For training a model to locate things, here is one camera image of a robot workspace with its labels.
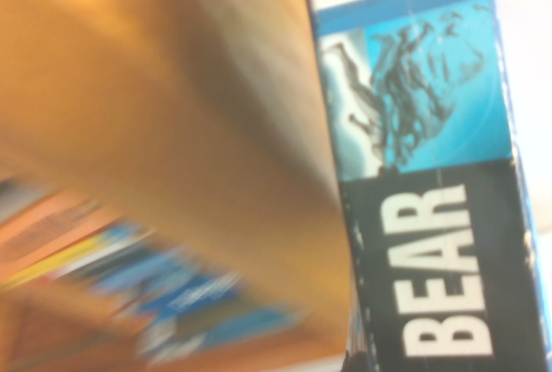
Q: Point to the blue spine book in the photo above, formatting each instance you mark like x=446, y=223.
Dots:
x=202, y=307

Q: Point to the yellow and blue book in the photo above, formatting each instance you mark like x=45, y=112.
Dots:
x=52, y=266

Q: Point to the blue paperback book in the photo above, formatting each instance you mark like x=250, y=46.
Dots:
x=431, y=173

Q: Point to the wooden bookshelf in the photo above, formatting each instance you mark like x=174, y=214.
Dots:
x=172, y=87

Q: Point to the salmon orange spine book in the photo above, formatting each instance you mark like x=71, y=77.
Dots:
x=39, y=225

